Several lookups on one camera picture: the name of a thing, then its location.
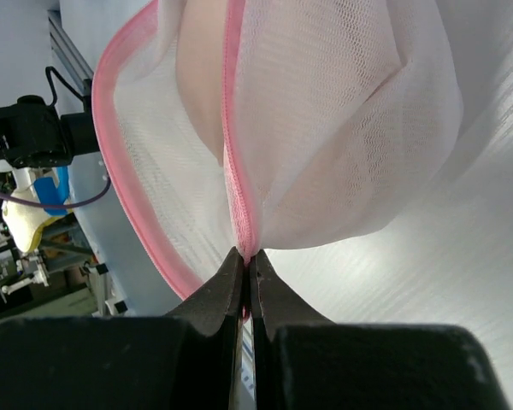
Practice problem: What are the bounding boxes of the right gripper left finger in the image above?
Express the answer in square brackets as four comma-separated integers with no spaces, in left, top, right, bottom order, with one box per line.
[0,250,245,409]

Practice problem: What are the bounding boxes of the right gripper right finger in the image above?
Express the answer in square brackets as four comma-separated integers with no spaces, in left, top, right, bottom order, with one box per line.
[248,252,509,409]

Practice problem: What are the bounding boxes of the pink trimmed mesh laundry bag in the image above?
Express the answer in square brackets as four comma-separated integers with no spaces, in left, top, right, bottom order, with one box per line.
[92,1,463,298]

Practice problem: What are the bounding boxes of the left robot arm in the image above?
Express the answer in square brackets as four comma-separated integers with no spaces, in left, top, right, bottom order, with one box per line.
[0,95,99,169]

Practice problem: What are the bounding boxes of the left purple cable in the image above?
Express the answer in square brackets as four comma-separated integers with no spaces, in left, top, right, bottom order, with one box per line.
[0,174,112,210]

